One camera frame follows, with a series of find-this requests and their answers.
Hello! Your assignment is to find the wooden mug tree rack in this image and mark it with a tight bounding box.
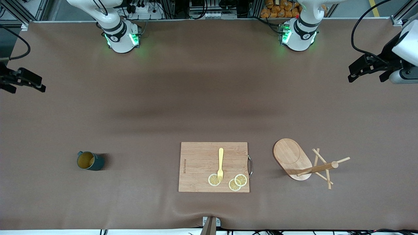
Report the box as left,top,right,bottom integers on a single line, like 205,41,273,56
273,138,351,190

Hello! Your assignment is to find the white terminal block strip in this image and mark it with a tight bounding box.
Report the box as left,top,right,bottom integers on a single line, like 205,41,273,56
189,11,237,19

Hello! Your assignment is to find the orange packaged goods pile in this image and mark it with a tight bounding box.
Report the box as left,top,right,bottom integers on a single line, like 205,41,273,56
260,0,302,18

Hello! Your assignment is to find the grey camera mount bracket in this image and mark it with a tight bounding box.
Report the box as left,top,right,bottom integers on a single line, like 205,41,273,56
202,216,221,235

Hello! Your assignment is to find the wooden cutting board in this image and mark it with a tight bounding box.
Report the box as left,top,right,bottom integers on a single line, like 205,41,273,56
178,142,253,193

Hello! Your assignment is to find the white power strip with plugs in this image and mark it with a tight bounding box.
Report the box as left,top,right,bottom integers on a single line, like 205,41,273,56
126,0,164,20

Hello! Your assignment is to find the aluminium frame post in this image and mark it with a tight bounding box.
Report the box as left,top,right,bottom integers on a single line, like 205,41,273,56
7,0,49,31
390,0,418,26

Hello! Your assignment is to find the black electronics equipment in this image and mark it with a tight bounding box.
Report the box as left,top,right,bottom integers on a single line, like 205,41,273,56
189,0,240,12

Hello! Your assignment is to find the yellow plastic fork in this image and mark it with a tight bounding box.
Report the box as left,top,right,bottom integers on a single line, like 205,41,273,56
217,148,224,182

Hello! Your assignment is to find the brown table mat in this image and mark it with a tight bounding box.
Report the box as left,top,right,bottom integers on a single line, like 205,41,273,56
0,18,418,230

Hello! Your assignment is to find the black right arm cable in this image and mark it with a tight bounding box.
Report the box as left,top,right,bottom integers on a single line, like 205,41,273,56
0,24,31,61

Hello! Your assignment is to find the dark green mug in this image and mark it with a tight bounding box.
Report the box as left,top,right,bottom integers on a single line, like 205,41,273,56
77,151,105,171

